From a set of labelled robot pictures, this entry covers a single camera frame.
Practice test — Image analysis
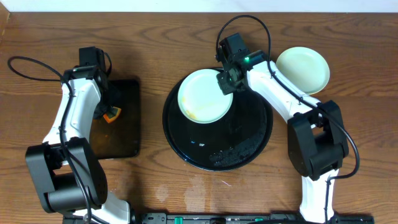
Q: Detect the orange green sponge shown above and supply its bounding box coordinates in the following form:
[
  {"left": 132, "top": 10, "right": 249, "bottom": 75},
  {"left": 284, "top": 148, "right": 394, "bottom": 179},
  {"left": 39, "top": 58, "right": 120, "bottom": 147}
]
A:
[{"left": 103, "top": 106, "right": 121, "bottom": 123}]

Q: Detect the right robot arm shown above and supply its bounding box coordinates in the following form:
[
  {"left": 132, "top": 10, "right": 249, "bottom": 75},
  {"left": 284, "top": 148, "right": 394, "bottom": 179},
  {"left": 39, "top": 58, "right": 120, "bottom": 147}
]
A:
[{"left": 216, "top": 33, "right": 348, "bottom": 223}]

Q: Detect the rectangular black tray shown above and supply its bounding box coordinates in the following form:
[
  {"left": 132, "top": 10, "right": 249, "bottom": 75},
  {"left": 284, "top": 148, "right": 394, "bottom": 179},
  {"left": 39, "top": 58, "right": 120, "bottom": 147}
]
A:
[{"left": 90, "top": 79, "right": 141, "bottom": 159}]

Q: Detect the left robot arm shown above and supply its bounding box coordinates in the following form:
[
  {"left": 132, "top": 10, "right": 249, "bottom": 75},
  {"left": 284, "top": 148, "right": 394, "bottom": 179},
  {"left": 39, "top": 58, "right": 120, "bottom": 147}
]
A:
[{"left": 25, "top": 47, "right": 131, "bottom": 223}]

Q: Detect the light green plate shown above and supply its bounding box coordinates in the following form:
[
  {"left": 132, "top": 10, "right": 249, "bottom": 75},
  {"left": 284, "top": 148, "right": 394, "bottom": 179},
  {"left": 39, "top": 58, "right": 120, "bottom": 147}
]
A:
[
  {"left": 177, "top": 69, "right": 233, "bottom": 124},
  {"left": 276, "top": 47, "right": 330, "bottom": 95}
]

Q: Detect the round black tray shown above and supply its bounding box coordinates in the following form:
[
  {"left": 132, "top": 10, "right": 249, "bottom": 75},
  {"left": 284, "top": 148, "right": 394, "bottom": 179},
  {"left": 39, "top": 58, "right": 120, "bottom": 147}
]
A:
[{"left": 162, "top": 77, "right": 273, "bottom": 171}]

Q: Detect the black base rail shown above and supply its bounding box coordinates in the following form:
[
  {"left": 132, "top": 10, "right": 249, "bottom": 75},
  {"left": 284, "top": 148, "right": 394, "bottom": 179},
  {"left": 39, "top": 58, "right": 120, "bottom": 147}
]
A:
[{"left": 62, "top": 211, "right": 376, "bottom": 224}]

